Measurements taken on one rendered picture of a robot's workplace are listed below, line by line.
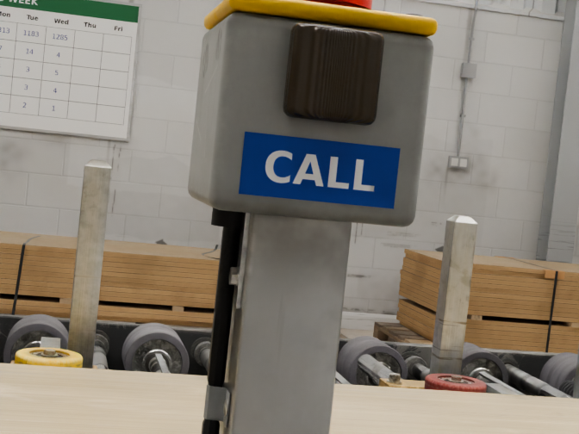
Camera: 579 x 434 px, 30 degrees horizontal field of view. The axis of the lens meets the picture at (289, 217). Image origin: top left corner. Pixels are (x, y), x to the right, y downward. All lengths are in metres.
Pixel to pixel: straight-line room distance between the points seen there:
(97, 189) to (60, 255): 4.81
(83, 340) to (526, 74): 6.94
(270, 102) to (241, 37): 0.02
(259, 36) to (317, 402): 0.13
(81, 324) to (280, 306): 1.11
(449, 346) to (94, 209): 0.54
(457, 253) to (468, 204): 6.51
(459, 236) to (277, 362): 1.19
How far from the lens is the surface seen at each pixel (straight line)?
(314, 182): 0.35
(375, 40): 0.35
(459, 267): 1.56
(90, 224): 1.45
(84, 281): 1.46
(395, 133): 0.36
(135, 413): 1.11
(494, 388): 1.88
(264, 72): 0.35
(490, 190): 8.12
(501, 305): 6.82
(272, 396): 0.38
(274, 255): 0.37
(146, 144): 7.53
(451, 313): 1.56
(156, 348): 1.86
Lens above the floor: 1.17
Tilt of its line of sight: 3 degrees down
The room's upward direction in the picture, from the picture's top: 6 degrees clockwise
